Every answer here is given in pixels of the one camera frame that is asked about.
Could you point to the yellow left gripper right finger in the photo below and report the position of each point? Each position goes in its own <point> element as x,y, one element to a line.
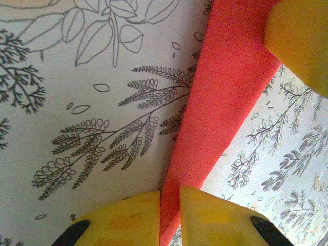
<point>220,223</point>

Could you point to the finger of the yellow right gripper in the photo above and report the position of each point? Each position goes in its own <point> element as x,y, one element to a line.
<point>302,38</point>

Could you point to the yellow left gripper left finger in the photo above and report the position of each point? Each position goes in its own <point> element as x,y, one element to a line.
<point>123,223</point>

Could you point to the floral patterned table cover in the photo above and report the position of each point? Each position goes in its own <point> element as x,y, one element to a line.
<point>77,128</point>

